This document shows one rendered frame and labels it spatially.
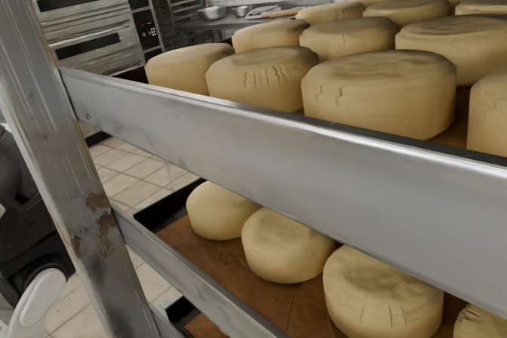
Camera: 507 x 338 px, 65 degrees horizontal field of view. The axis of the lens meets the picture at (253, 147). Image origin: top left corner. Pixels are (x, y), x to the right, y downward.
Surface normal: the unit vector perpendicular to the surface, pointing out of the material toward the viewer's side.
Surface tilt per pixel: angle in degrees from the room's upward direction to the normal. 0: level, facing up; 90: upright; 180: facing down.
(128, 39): 90
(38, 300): 90
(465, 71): 90
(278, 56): 0
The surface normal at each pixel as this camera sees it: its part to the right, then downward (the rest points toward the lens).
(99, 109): -0.73, 0.40
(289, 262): 0.03, 0.42
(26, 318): 0.81, 0.11
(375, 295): -0.17, -0.89
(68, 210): 0.66, 0.22
